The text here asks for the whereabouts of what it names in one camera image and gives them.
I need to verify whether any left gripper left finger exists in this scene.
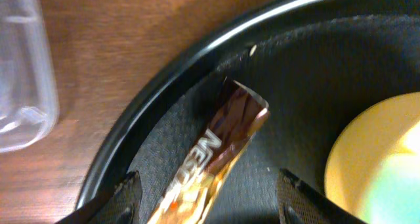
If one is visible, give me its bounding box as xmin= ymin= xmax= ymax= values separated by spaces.
xmin=56 ymin=171 xmax=142 ymax=224

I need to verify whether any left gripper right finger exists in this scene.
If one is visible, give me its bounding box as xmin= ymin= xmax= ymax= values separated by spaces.
xmin=276 ymin=168 xmax=364 ymax=224

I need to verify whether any light blue cup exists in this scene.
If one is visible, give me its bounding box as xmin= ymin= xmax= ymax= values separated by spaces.
xmin=356 ymin=153 xmax=420 ymax=224

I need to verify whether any yellow-green bowl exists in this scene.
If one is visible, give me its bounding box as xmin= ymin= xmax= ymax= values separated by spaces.
xmin=324 ymin=93 xmax=419 ymax=217

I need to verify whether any gold coffee stick wrapper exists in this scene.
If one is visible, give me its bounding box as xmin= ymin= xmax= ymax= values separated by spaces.
xmin=148 ymin=79 xmax=269 ymax=223

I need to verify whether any clear plastic waste bin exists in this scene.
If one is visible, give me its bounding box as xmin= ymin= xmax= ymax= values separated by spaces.
xmin=1 ymin=0 xmax=59 ymax=153

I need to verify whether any round black serving tray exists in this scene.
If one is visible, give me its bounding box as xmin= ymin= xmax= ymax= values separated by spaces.
xmin=78 ymin=0 xmax=419 ymax=223

